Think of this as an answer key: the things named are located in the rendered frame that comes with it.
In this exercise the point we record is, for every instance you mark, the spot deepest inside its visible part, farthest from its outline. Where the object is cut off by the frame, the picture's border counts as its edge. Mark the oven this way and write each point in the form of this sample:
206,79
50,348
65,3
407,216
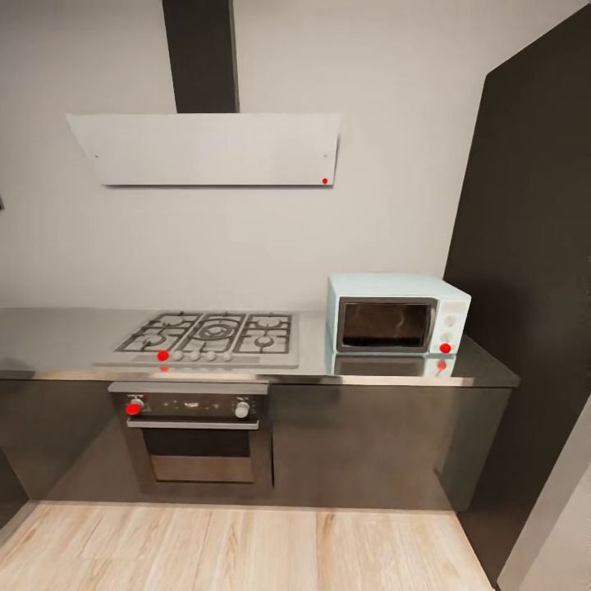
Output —
197,438

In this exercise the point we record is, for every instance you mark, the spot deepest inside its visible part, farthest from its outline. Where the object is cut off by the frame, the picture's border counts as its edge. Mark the range hood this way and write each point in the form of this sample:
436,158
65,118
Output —
208,141

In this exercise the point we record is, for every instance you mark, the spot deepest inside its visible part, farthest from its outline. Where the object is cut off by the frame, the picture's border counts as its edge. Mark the microwave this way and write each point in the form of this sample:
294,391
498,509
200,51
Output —
412,313

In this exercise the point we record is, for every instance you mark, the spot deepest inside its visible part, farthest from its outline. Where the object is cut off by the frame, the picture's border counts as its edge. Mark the burner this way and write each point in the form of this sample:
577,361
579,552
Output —
237,338

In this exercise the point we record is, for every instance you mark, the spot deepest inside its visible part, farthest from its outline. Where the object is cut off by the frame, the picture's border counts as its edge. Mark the fridge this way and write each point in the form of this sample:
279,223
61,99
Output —
521,247

